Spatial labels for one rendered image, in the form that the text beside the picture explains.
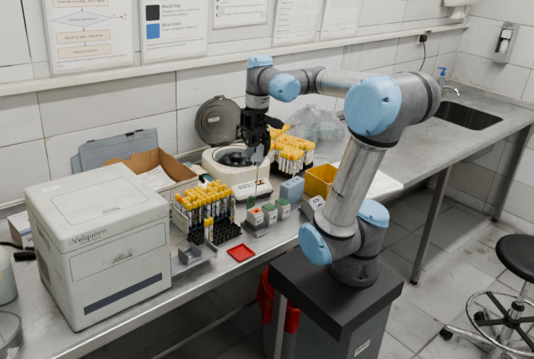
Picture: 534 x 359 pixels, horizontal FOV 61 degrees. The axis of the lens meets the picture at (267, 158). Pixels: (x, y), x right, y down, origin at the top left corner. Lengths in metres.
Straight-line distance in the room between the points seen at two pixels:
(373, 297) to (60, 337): 0.83
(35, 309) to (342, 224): 0.85
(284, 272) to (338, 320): 0.21
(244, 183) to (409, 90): 0.97
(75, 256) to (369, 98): 0.75
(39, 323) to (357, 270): 0.86
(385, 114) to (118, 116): 1.14
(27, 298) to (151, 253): 0.37
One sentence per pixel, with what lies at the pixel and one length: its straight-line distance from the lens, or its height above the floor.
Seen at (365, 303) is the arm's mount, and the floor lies 0.93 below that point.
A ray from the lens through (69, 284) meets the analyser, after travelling 1.21.
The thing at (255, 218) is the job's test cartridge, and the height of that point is 0.94.
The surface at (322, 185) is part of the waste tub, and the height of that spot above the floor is 0.96.
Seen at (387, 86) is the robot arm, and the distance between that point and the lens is 0.92.
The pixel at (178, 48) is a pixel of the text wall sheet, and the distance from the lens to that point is 1.84.
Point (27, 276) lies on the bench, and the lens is 1.53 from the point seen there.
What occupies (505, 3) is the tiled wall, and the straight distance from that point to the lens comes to 3.55.
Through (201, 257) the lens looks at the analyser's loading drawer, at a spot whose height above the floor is 0.92.
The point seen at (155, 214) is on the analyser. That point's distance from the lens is 1.21.
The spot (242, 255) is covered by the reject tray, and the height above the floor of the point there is 0.88.
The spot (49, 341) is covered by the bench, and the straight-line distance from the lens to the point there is 1.32.
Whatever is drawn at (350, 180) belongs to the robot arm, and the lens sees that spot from 1.04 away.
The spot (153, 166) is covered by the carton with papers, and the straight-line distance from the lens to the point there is 1.87.
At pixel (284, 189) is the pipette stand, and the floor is 0.96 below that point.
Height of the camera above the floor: 1.82
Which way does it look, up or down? 27 degrees down
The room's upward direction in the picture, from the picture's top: 5 degrees clockwise
